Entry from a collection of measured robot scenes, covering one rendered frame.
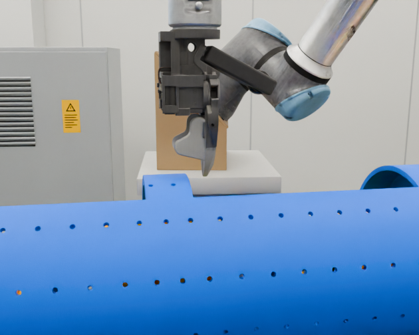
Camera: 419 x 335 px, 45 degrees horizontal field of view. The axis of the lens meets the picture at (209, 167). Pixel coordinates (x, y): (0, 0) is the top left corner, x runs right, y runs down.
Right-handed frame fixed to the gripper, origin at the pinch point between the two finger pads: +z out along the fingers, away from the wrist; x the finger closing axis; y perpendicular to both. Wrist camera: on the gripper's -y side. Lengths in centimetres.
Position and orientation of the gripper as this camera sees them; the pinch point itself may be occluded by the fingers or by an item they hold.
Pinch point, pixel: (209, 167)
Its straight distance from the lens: 75.5
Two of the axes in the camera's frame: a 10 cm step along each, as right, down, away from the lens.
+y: -9.9, 0.4, -1.6
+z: 0.0, 9.8, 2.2
